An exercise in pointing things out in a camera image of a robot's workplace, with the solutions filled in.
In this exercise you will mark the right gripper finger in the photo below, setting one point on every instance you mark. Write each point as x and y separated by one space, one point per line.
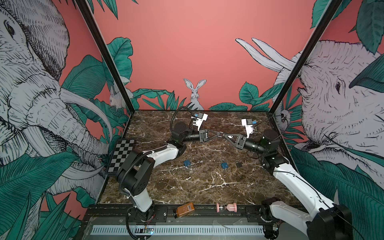
232 140
231 135

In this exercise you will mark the pink hourglass timer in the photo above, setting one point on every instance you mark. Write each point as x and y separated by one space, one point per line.
229 207

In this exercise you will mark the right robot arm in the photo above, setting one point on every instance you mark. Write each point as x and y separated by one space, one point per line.
322 220

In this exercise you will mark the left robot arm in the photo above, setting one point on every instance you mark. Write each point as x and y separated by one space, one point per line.
134 174

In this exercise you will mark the white perforated rail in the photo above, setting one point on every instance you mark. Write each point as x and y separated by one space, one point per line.
177 230

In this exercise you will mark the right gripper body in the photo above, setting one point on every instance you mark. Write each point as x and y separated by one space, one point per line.
243 142

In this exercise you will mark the blue padlock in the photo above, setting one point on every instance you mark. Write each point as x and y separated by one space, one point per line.
187 163
224 166

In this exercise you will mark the checkerboard calibration board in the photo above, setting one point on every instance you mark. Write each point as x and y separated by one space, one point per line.
122 149

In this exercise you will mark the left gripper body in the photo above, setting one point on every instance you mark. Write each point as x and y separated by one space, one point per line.
202 136

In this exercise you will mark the black base frame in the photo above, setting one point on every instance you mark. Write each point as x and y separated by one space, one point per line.
164 213

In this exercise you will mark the orange box device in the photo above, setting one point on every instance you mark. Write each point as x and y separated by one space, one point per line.
184 210

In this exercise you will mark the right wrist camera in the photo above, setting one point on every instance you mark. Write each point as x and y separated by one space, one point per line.
249 125

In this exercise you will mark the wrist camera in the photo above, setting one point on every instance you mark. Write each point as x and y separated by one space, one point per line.
249 125
198 119

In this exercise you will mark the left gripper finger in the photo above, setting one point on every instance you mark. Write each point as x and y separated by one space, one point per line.
213 138
212 133

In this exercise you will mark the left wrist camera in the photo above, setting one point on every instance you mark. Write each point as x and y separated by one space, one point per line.
198 119

